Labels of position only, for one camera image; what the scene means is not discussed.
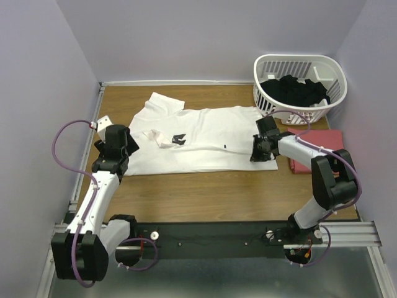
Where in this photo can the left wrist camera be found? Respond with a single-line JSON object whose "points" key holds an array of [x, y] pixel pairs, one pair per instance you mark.
{"points": [[100, 126]]}

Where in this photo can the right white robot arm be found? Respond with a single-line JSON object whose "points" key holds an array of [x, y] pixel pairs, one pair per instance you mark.
{"points": [[334, 180]]}

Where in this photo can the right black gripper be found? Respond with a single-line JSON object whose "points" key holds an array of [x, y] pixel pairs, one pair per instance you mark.
{"points": [[256, 156]]}

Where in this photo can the black clothes in basket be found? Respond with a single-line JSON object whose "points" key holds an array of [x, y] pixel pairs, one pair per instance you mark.
{"points": [[289, 91]]}

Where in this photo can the white printed t-shirt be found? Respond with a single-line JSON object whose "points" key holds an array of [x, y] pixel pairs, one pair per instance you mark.
{"points": [[173, 139]]}

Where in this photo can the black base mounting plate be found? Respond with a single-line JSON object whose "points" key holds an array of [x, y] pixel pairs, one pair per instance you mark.
{"points": [[214, 240]]}

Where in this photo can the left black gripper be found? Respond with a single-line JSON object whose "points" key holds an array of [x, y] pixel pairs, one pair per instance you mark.
{"points": [[131, 144]]}

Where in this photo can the folded red t-shirt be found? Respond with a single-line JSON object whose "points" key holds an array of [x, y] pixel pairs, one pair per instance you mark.
{"points": [[330, 139]]}

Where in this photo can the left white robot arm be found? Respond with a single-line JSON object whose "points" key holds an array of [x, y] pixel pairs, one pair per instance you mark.
{"points": [[82, 251]]}

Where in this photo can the white plastic laundry basket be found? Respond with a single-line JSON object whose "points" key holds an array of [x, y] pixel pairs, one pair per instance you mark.
{"points": [[318, 68]]}

